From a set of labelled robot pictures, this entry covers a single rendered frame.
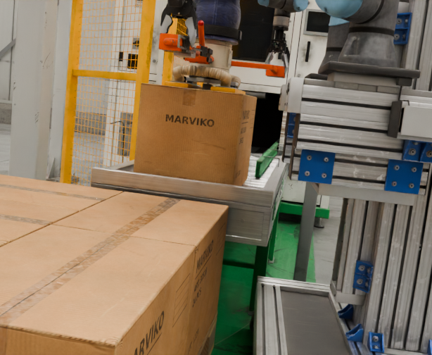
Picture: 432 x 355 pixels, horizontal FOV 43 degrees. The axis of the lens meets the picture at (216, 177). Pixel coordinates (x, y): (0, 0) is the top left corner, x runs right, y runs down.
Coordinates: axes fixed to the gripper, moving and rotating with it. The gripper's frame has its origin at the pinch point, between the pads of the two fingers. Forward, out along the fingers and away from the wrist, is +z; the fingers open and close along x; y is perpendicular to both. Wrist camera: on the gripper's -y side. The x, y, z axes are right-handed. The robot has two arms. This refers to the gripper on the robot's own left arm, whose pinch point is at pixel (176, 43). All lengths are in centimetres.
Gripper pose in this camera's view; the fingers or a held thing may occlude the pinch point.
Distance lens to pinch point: 178.8
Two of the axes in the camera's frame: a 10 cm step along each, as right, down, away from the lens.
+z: -1.1, 9.8, 1.4
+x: -9.8, -1.3, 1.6
